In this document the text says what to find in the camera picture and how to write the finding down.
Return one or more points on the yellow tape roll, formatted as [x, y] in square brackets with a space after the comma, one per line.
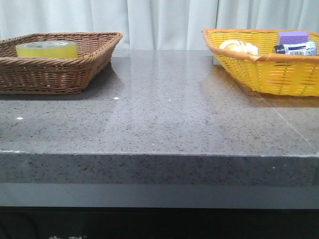
[48, 49]

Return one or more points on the white curtain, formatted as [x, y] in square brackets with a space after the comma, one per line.
[155, 24]

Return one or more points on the bread roll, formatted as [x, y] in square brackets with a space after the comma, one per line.
[239, 46]

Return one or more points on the brown wicker basket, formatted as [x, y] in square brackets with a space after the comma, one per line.
[55, 76]

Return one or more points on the purple foam block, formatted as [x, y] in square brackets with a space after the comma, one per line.
[292, 37]

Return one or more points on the blue labelled bottle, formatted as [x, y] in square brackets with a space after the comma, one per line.
[301, 49]

